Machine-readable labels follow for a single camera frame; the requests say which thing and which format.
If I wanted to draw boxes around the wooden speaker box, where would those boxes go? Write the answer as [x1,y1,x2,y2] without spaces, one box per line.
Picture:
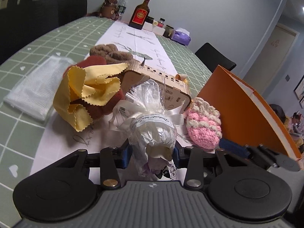
[120,59,192,114]

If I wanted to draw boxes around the small red-label bottle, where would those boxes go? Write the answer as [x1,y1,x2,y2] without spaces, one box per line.
[157,18,165,28]

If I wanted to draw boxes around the seated person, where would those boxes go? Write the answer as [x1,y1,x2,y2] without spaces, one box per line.
[269,104,303,152]

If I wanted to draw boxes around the cellophane gift bundle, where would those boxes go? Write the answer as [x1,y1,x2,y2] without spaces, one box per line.
[109,79,184,180]

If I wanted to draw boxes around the brown liquor bottle red label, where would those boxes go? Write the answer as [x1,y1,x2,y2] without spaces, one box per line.
[128,0,150,30]

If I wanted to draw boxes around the dark small jar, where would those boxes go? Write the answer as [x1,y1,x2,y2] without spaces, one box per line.
[163,25,174,38]

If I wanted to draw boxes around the pink white crochet pouch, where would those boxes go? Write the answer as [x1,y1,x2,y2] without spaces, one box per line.
[185,97,223,151]

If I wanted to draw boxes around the red heart sponge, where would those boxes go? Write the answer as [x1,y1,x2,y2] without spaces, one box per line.
[70,56,128,120]

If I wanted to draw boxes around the clear plastic water bottle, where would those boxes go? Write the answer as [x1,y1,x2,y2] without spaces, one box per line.
[117,0,128,21]

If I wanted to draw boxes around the brown bear figure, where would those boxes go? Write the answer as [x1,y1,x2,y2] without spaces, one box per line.
[99,0,119,21]

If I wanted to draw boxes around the orange cardboard box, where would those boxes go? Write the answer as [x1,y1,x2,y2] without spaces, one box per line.
[198,66,302,160]

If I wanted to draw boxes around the yellow zigzag-edge cloth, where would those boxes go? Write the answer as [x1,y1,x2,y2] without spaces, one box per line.
[53,63,128,132]

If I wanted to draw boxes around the door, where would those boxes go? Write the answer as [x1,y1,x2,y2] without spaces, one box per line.
[243,23,299,95]

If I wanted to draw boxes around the small white box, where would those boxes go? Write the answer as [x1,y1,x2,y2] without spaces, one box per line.
[142,22,165,36]

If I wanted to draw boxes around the framed wall picture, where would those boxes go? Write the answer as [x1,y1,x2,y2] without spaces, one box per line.
[294,76,304,109]

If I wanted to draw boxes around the purple tissue box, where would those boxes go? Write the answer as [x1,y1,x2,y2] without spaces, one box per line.
[170,28,191,46]

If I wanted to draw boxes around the black chair right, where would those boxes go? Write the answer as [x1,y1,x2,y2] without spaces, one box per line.
[195,43,237,72]

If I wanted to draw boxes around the brown fuzzy towel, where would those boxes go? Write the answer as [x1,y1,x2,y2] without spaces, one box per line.
[89,44,135,64]

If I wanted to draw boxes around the white mesh fabric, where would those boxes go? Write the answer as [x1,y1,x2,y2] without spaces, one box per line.
[4,56,76,121]

